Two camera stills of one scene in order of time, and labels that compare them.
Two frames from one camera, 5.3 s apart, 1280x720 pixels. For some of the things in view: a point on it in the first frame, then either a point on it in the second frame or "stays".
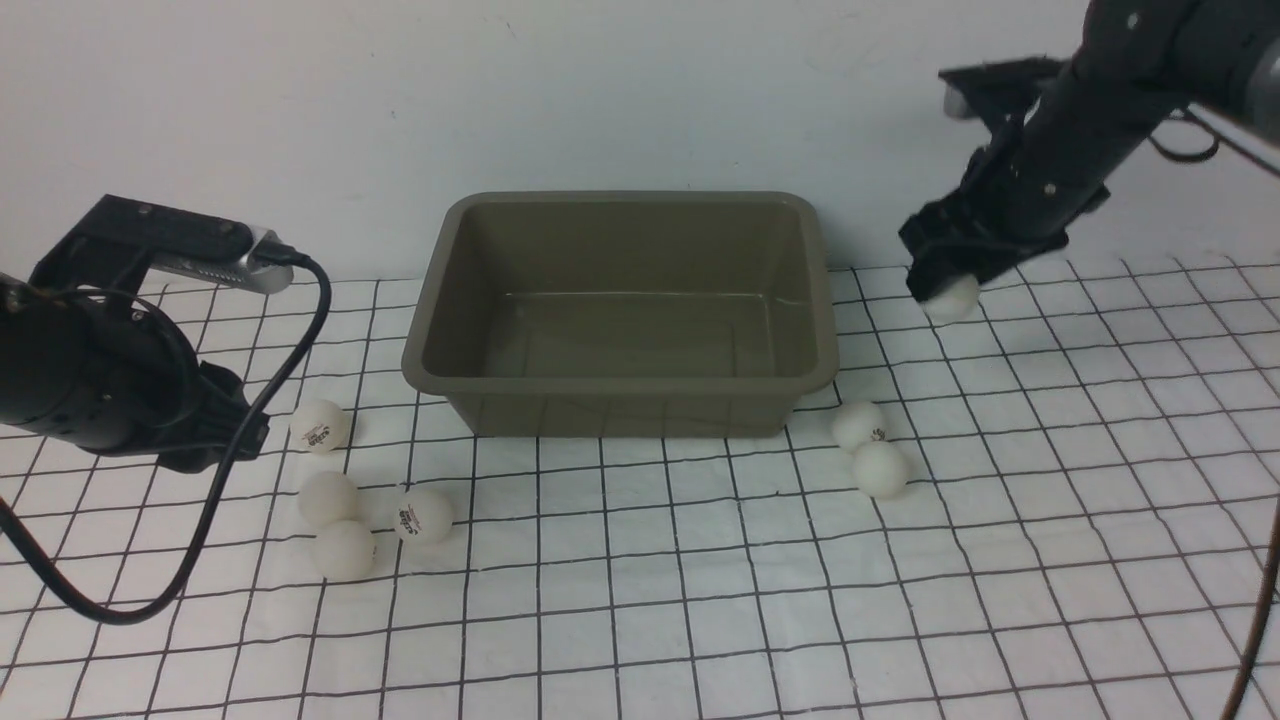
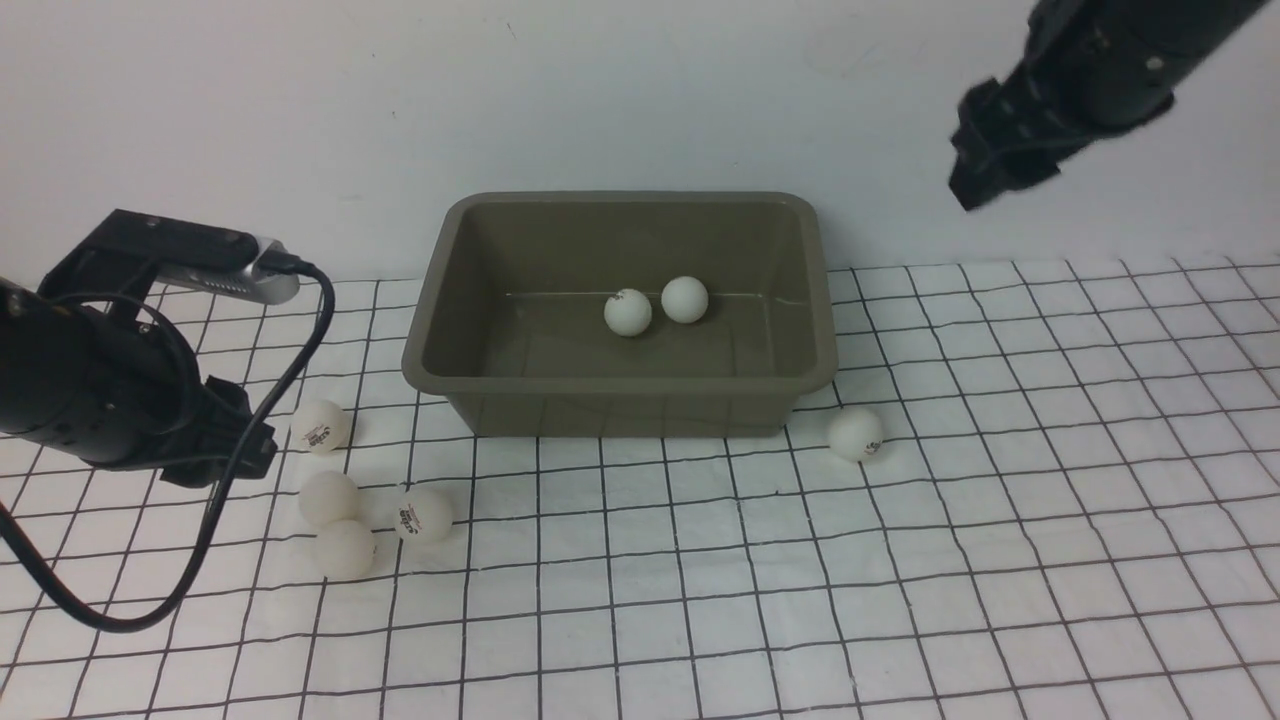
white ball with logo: (319, 427) stays
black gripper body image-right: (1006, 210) -> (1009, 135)
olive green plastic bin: (625, 314) stays
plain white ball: (956, 302) -> (684, 299)
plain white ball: (345, 550) stays
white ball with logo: (856, 423) stays
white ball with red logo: (424, 516) stays
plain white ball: (327, 497) stays
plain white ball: (880, 469) -> (627, 312)
